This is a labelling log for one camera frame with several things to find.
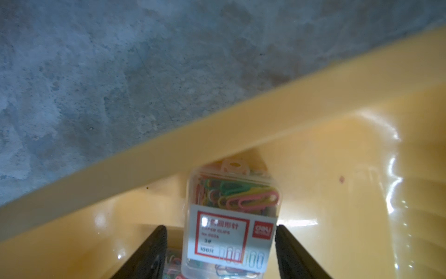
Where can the paper clip box seven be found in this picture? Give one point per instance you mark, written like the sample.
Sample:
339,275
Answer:
172,266

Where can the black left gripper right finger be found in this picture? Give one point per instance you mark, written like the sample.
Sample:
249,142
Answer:
294,261

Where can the yellow plastic tray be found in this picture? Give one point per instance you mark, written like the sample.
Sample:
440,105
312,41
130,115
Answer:
357,151

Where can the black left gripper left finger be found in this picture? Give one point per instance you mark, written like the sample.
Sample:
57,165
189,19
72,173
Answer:
148,261

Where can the paper clip box six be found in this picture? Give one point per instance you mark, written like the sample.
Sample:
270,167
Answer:
230,222

